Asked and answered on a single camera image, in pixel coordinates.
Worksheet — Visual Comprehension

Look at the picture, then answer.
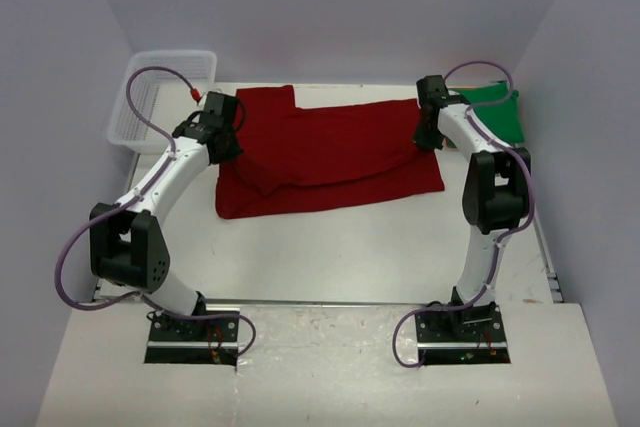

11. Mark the white plastic basket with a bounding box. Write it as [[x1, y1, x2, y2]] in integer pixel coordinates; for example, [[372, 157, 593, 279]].
[[107, 49, 217, 154]]

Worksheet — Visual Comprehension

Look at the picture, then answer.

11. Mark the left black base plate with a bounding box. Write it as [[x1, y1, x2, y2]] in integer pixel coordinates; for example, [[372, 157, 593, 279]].
[[144, 304, 240, 367]]

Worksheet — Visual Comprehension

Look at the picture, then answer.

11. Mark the red t shirt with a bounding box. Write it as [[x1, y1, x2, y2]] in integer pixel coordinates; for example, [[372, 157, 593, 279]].
[[215, 85, 445, 220]]

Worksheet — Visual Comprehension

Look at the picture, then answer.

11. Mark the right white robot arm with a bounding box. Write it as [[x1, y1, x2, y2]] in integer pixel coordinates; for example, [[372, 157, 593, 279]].
[[414, 75, 532, 340]]

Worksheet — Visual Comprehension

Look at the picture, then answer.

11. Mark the green folded t shirt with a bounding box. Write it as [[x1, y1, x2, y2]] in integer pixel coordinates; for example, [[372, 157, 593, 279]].
[[450, 82, 524, 145]]

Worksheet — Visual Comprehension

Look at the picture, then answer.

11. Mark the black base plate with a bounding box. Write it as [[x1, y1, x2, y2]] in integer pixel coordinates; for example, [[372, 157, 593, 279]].
[[144, 304, 240, 367], [414, 302, 511, 366]]

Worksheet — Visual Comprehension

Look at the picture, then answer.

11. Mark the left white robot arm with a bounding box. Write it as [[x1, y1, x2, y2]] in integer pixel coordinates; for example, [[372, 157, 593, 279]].
[[89, 91, 246, 340]]

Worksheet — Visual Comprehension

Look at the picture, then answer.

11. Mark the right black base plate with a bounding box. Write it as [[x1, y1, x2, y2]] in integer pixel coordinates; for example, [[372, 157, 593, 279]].
[[414, 302, 511, 366]]

